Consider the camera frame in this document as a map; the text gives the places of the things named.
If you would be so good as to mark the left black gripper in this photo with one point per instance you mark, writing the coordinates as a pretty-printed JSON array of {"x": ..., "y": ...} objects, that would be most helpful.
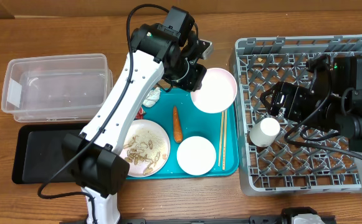
[{"x": 194, "y": 83}]

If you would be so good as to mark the pale green cup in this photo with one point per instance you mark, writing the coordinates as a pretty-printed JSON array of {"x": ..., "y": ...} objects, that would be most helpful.
[{"x": 264, "y": 133}]

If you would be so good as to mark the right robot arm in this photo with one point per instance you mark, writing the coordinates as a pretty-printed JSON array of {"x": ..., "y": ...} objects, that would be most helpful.
[{"x": 328, "y": 114}]

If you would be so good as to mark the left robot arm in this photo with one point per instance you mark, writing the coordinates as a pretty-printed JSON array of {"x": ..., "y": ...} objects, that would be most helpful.
[{"x": 167, "y": 51}]

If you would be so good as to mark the grey dishwasher rack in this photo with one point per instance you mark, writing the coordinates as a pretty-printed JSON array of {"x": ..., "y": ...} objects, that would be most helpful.
[{"x": 258, "y": 63}]

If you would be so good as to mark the teal serving tray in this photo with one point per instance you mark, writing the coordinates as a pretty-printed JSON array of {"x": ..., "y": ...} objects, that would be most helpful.
[{"x": 193, "y": 123}]

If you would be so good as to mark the crumpled white tissue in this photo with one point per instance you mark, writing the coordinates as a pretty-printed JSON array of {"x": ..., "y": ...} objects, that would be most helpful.
[{"x": 152, "y": 98}]

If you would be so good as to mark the right wooden chopstick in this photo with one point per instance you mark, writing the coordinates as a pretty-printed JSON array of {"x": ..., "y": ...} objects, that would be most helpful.
[{"x": 224, "y": 141}]

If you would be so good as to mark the wooden chopstick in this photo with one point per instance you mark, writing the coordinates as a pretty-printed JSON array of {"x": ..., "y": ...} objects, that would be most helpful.
[
  {"x": 224, "y": 141},
  {"x": 220, "y": 137}
]

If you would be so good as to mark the orange carrot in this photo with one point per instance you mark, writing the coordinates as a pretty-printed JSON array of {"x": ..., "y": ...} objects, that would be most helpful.
[{"x": 177, "y": 131}]

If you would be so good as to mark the red snack wrapper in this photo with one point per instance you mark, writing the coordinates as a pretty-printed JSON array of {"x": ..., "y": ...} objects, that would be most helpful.
[{"x": 140, "y": 114}]

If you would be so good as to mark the left wooden chopstick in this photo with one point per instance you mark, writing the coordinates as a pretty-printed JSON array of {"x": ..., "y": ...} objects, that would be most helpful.
[{"x": 220, "y": 137}]

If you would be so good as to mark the pale green bowl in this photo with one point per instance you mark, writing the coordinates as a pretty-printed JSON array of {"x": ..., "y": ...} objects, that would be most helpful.
[{"x": 196, "y": 155}]

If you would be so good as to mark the white plate with food scraps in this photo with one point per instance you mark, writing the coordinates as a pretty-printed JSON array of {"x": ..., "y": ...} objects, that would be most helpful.
[{"x": 146, "y": 148}]

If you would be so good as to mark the clear plastic storage bin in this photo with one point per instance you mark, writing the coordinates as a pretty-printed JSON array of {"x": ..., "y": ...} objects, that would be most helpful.
[{"x": 56, "y": 88}]

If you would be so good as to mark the black plastic tray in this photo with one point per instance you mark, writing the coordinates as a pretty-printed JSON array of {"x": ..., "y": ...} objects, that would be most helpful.
[{"x": 38, "y": 152}]

